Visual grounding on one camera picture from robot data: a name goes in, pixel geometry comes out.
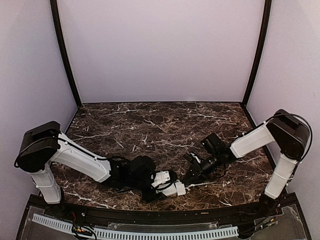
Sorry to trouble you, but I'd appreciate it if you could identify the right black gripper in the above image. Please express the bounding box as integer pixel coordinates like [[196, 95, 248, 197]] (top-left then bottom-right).
[[181, 151, 222, 185]]

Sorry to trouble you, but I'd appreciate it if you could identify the white remote control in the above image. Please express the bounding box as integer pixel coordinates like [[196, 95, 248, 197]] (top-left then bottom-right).
[[157, 182, 178, 197]]

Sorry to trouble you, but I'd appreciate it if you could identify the white battery cover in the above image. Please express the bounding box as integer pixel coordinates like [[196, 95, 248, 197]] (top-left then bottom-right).
[[174, 181, 186, 196]]

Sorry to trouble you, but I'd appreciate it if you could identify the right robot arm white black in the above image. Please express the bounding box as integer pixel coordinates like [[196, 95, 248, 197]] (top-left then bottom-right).
[[182, 109, 313, 217]]

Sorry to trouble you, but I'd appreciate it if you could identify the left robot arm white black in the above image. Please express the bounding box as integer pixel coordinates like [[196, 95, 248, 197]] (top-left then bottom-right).
[[14, 121, 172, 218]]

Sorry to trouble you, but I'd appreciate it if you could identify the clear acrylic plate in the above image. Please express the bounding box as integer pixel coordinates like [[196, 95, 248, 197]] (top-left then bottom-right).
[[106, 222, 219, 233]]

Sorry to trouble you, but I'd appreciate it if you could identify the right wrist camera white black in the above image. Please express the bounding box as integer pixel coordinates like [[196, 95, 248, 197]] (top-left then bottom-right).
[[183, 152, 202, 165]]

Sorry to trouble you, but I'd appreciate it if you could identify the black front rail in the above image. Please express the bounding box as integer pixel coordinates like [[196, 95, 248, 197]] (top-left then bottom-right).
[[24, 193, 301, 227]]

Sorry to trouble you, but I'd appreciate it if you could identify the white slotted cable duct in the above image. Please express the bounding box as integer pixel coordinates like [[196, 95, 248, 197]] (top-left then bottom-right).
[[32, 213, 239, 240]]

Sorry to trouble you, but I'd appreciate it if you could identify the right black frame post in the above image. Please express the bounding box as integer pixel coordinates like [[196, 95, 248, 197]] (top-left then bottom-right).
[[241, 0, 273, 109]]

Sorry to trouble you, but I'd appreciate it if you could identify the black frame post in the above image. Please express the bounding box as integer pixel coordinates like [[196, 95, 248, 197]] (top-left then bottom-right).
[[49, 0, 83, 109], [241, 0, 273, 109]]

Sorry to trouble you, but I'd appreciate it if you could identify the left black frame post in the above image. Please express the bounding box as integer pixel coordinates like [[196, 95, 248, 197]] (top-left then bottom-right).
[[49, 0, 83, 109]]

